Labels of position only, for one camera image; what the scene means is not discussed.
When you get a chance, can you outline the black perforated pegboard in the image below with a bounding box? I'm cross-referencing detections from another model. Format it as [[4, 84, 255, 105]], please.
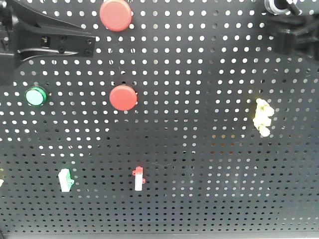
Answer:
[[0, 0, 319, 239]]

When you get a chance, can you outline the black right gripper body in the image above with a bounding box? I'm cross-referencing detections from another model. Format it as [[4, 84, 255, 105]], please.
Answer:
[[265, 12, 319, 60]]

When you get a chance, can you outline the green illuminated button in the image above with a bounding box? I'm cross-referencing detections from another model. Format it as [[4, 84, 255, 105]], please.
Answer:
[[24, 86, 48, 107]]

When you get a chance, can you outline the lower red button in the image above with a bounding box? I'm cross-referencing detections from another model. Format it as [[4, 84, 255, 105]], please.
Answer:
[[109, 85, 138, 111]]

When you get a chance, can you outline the upper large red button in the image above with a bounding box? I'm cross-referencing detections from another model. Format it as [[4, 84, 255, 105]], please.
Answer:
[[99, 0, 132, 32]]

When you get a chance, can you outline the red white plastic clip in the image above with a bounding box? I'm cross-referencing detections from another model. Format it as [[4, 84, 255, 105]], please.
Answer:
[[132, 166, 146, 191]]

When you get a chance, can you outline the yellow plastic clip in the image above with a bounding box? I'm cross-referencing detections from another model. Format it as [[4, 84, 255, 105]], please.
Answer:
[[252, 98, 275, 137]]

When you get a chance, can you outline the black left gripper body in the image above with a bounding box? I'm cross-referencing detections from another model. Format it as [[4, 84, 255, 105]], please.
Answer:
[[0, 0, 96, 86]]

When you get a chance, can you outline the black rotary toggle switch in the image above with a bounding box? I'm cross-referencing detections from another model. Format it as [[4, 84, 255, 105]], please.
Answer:
[[264, 0, 301, 15]]

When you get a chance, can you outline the green white plastic clip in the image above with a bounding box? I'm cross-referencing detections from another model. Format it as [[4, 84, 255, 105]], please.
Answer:
[[58, 168, 74, 192]]

